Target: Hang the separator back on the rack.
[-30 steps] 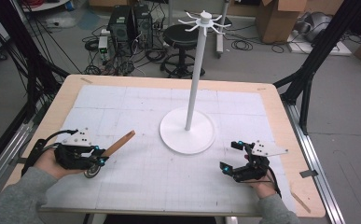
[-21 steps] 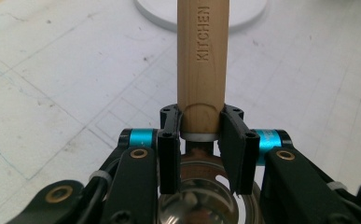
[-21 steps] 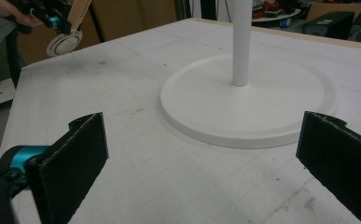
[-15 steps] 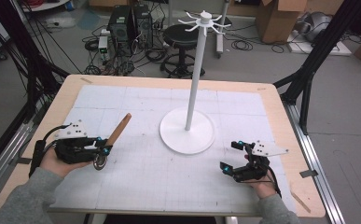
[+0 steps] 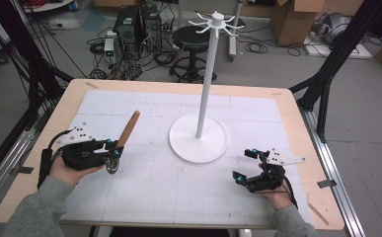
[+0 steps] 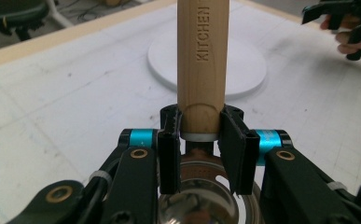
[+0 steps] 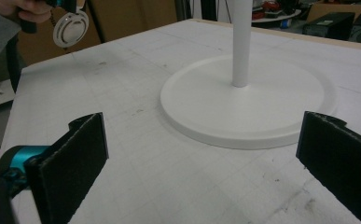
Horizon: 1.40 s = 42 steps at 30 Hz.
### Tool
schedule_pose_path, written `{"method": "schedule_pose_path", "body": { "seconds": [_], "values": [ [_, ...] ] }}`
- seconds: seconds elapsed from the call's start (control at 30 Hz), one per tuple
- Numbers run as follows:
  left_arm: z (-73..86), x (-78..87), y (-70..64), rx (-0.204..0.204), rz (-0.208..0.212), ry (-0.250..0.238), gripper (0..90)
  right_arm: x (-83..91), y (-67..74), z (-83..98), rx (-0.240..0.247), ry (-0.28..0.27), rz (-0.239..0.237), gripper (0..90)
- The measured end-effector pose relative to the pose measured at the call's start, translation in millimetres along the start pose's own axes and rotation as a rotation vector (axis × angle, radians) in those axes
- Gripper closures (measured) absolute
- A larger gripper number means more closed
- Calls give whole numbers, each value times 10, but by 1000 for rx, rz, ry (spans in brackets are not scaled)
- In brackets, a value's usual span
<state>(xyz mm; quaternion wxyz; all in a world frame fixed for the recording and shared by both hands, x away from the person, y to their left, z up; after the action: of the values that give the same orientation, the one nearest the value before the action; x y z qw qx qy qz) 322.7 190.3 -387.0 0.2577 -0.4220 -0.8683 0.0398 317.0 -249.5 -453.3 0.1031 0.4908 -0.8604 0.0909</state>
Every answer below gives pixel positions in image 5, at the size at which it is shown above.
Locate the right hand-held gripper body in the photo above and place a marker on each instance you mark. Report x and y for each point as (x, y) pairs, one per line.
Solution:
(270, 179)

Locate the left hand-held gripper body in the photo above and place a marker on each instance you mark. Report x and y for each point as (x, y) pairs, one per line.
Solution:
(80, 154)

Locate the person's right hand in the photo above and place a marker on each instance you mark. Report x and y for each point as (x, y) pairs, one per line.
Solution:
(281, 199)

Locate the person's left hand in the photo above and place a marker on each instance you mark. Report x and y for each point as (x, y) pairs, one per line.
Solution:
(66, 174)

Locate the white hook stand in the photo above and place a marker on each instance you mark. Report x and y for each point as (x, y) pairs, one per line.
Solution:
(198, 144)

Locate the black tape piece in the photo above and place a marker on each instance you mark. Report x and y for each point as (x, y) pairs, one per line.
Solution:
(25, 170)
(326, 183)

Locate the thin wooden stick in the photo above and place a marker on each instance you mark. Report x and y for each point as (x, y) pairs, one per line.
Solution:
(318, 214)

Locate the white grid mat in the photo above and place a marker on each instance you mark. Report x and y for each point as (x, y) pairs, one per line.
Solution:
(178, 191)

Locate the white power box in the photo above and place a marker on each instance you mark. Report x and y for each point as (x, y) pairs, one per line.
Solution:
(109, 47)

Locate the black computer tower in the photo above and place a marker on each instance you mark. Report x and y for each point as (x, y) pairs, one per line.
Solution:
(127, 28)
(151, 26)

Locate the white pole stand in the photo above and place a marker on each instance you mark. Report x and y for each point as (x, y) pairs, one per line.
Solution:
(234, 36)

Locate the black round stool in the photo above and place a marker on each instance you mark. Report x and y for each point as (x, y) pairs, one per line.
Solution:
(188, 38)

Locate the large open cardboard box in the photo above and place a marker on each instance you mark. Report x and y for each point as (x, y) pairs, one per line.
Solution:
(290, 23)

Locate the white flat board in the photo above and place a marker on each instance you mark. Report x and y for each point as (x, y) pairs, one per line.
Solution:
(356, 52)

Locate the grey rounded device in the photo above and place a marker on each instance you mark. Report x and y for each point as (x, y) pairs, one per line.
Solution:
(336, 26)

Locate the aluminium rail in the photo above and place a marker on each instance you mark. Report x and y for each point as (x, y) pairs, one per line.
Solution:
(336, 177)
(4, 171)

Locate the black metal frame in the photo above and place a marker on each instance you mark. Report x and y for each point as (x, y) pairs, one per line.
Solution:
(30, 65)
(330, 72)

